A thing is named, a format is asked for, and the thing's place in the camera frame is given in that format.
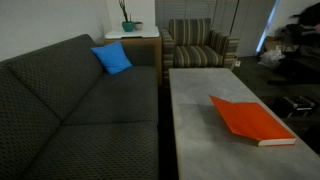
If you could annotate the orange hardcover book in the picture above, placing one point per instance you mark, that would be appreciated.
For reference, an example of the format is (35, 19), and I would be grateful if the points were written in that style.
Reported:
(253, 121)

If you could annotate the striped upholstered armchair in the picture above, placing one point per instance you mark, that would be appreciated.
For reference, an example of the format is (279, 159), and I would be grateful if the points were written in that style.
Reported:
(195, 53)

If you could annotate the wooden side table white top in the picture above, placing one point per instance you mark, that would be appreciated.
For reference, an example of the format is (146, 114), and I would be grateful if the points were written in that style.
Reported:
(140, 42)

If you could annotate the blue throw pillow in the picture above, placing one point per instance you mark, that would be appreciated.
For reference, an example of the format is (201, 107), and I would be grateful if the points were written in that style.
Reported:
(112, 57)

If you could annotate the small grey plant pot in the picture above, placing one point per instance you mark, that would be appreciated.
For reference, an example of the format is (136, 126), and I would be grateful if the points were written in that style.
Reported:
(138, 25)

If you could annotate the teal pot with plant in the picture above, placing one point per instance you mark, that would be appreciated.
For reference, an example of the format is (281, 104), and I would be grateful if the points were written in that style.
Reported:
(127, 26)

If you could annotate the dark grey patterned sofa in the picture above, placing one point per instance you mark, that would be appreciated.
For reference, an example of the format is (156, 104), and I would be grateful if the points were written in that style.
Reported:
(83, 110)

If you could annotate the white plastic bag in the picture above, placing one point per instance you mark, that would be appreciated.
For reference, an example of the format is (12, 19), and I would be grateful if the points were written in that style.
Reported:
(271, 58)

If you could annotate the brown cardboard box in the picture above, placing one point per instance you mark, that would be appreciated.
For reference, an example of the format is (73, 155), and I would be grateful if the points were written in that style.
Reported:
(270, 42)

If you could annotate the black clutter pile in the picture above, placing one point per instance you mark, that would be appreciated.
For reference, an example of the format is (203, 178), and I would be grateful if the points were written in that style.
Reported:
(300, 66)

